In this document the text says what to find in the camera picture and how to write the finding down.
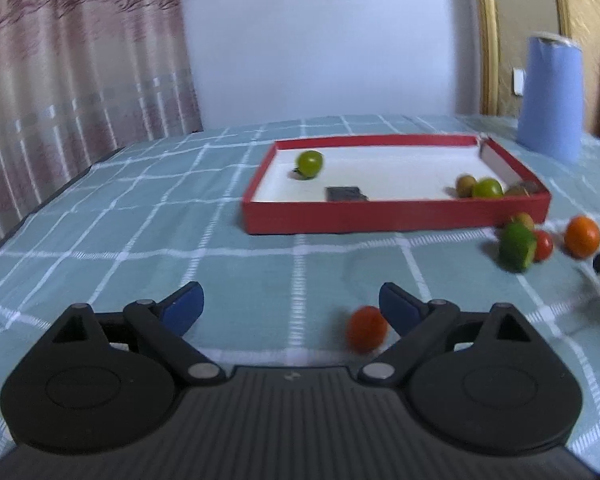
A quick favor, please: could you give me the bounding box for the large green tomato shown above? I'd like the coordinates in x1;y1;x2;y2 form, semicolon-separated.
292;150;325;181

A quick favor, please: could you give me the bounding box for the red shallow cardboard box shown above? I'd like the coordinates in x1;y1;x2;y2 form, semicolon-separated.
241;134;552;235

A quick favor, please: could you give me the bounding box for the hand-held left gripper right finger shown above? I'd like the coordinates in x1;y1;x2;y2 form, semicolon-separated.
357;282;538;388

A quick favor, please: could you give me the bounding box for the light blue jug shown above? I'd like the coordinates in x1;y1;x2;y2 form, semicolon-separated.
516;33;583;165

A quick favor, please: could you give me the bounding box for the green checked cloth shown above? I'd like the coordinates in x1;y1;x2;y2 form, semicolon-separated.
0;113;600;471

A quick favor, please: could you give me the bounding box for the dark brown fruit chunk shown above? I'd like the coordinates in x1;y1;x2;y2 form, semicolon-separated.
504;181;541;197

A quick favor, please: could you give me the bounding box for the green pepper piece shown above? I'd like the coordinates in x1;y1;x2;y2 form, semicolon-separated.
498;222;538;273

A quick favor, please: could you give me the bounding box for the orange tomato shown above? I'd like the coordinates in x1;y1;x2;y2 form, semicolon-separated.
564;215;600;260

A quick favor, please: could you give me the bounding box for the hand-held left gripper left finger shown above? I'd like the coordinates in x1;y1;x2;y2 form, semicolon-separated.
50;281;227;388

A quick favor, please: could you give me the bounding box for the small green tomato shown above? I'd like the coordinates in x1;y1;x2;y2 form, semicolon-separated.
472;178;504;199

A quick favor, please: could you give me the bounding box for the gold framed headboard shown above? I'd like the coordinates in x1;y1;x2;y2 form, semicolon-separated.
472;0;600;136

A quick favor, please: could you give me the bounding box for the pink patterned curtain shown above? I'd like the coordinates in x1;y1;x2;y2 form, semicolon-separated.
0;0;203;261

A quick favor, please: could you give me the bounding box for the small red cherry tomato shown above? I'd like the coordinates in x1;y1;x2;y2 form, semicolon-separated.
533;230;554;262

